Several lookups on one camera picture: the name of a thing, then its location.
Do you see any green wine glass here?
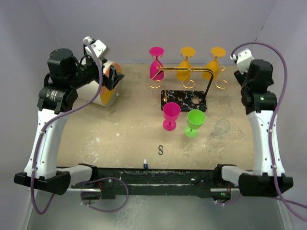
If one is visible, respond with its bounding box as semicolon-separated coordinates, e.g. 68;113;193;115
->
184;109;206;138

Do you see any black marble rack base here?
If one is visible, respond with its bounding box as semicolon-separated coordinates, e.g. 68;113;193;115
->
161;90;207;112

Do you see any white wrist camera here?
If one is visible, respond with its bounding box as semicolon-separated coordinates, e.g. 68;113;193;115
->
230;48;254;74
83;36;110;61

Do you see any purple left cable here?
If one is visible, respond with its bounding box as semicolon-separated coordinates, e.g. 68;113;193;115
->
30;40;104;215

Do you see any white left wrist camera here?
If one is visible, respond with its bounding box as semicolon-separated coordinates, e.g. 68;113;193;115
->
83;36;110;61

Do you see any clear glass cup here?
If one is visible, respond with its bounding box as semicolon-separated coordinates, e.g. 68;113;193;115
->
212;119;231;139

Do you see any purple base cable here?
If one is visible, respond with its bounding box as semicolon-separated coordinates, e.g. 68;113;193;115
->
80;176;130;212

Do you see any white round drawer box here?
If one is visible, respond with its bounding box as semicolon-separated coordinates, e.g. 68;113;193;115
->
83;60;123;107

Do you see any pink wine glass on table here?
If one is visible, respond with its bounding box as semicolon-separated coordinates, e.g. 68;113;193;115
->
163;102;181;131

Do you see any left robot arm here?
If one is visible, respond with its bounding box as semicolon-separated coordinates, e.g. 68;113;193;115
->
14;47;124;195

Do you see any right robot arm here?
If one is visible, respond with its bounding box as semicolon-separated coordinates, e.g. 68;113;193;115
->
213;59;294;197

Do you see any gold wire wine glass rack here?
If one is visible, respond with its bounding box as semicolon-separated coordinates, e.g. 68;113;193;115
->
149;46;213;89

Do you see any orange wine glass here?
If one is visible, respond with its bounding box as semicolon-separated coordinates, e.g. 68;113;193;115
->
176;46;197;82
205;46;226;81

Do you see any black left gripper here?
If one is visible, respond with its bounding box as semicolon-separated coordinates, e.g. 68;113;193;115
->
68;56;123;90

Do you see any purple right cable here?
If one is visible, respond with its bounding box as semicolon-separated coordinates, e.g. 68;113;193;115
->
230;42;307;220

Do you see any orange wine glass front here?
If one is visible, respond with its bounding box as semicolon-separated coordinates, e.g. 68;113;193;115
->
205;46;226;81

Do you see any pink wine glass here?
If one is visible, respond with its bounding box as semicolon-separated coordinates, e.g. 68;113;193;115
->
149;46;164;81
163;102;181;131

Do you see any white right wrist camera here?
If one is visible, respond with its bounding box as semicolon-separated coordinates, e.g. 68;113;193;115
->
230;48;254;74

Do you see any small white dropper bottle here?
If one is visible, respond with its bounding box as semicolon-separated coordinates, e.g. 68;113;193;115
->
143;159;148;170

